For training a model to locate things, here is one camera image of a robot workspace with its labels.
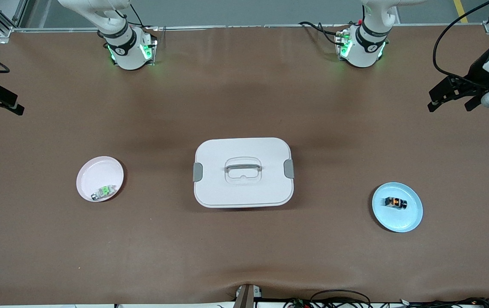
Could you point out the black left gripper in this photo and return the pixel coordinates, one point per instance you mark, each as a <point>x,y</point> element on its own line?
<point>477,75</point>

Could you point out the orange push button switch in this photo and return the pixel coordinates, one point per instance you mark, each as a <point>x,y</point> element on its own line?
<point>398,203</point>

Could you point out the white lidded box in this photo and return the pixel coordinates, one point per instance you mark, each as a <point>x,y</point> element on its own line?
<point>244,192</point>

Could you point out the pink round plate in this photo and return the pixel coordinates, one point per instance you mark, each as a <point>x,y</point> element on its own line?
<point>99,171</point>

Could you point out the light blue round plate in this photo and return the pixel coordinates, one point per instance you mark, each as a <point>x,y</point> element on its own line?
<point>398,220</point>

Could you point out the green push button switch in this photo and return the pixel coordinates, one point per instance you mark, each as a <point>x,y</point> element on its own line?
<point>106,189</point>

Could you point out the metal table edge rail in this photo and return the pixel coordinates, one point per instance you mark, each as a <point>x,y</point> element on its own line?
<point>244,26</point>

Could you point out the brown camera mount bracket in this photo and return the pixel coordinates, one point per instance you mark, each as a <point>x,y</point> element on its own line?
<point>246,297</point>

